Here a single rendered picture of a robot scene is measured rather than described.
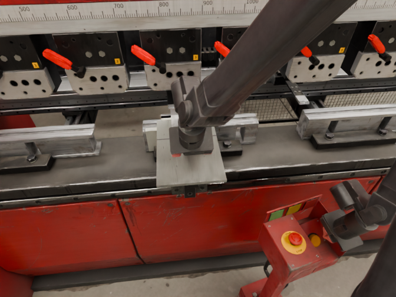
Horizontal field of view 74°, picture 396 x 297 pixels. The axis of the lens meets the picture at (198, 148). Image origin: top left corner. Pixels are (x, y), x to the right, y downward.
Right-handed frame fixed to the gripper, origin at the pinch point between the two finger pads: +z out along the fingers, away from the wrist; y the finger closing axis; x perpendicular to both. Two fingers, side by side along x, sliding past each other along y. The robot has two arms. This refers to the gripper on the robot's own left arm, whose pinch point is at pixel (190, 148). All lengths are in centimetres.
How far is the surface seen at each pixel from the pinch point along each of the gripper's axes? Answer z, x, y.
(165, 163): 2.1, 2.9, 7.1
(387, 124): 19, -8, -73
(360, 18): -15, -26, -45
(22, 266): 63, 30, 77
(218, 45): -14.5, -21.0, -8.4
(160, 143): 6.1, -4.2, 8.3
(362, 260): 91, 50, -97
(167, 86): -2.0, -18.1, 4.7
